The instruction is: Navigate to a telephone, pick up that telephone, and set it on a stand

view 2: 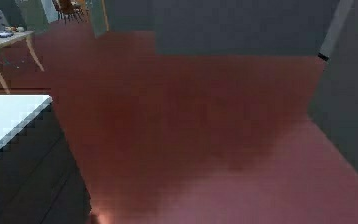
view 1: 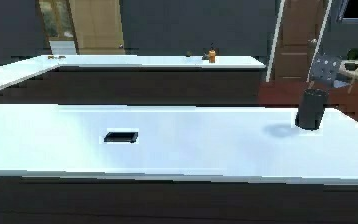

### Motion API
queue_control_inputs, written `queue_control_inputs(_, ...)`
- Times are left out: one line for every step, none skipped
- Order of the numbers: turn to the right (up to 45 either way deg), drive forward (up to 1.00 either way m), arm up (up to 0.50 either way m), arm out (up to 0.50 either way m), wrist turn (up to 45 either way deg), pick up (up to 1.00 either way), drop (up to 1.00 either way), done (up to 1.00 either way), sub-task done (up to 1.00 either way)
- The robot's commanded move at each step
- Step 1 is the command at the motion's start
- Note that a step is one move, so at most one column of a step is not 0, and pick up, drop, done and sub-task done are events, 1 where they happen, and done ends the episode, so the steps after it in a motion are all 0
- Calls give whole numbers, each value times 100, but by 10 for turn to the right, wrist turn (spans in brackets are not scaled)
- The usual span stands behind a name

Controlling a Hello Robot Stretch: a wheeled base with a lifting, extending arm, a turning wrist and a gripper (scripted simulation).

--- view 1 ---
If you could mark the orange bottle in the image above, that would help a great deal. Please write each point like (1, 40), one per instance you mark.
(212, 56)

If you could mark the white top dark counter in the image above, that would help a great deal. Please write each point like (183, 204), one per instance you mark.
(127, 83)

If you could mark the small dark green ball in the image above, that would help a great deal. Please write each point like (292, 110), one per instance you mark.
(188, 53)

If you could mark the tan wooden door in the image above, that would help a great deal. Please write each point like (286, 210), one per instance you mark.
(97, 26)

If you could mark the black flat telephone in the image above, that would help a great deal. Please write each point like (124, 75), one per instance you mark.
(121, 137)

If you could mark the window with wooden frame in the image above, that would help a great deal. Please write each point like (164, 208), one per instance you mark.
(56, 20)

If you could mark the pale wooden table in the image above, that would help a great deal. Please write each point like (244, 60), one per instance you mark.
(357, 70)

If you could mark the green house plant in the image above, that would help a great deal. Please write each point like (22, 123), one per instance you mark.
(354, 53)

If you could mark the white top dark kitchen island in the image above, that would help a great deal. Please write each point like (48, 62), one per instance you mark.
(173, 160)

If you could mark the black cylinder container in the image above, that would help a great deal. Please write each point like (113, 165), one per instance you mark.
(311, 108)

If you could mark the dark window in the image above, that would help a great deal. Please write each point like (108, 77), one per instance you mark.
(356, 10)

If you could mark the brown room door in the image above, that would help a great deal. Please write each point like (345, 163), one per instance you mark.
(295, 40)

